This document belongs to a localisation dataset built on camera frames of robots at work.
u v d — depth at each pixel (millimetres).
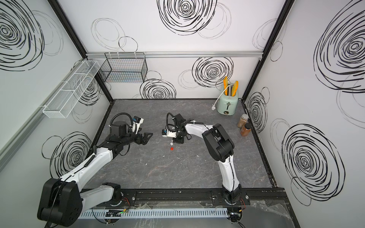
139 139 738
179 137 860
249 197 735
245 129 929
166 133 846
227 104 996
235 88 993
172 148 920
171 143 937
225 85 1053
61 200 389
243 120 967
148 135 758
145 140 755
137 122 725
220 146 541
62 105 720
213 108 1116
